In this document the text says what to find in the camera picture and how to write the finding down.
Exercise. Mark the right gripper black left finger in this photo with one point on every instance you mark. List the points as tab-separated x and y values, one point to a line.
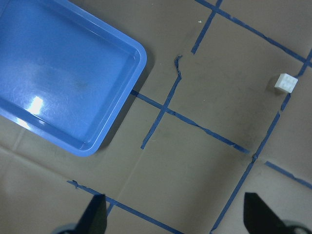
94	218

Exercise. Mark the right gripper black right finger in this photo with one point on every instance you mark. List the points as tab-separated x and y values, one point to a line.
259	218

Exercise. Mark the white block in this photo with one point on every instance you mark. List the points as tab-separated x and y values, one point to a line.
286	83

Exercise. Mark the blue plastic tray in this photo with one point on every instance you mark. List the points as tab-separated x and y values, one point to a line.
64	73

